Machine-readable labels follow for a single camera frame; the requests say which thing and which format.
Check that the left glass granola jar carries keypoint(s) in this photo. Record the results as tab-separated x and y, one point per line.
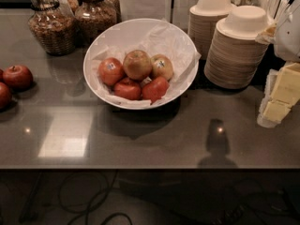
52	29

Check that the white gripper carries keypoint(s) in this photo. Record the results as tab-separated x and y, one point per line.
290	41

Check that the yellow-red apple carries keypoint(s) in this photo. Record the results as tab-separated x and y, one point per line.
161	66
137	65

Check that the white bowl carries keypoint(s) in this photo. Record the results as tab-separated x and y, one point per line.
125	35

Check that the red apple at left edge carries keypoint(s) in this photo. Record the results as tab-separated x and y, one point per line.
5	96

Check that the front stack paper bowls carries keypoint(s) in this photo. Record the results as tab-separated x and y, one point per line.
234	54

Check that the back stack paper bowls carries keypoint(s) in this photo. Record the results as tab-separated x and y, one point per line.
203	18

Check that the white paper liner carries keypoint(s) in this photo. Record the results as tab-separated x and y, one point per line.
168	41

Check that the middle glass granola jar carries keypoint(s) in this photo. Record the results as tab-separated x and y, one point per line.
94	17

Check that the glass granola jar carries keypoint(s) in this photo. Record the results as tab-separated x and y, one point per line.
52	29
94	17

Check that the red apple front right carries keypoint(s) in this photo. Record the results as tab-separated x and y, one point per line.
155	89

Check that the stack paper bowls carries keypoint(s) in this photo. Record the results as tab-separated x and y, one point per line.
203	18
234	54

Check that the red apple left in bowl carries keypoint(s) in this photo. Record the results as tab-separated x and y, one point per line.
110	71

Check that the red apple front left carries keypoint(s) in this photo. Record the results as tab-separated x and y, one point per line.
127	88

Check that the red apple on table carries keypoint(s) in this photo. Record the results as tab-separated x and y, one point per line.
18	77

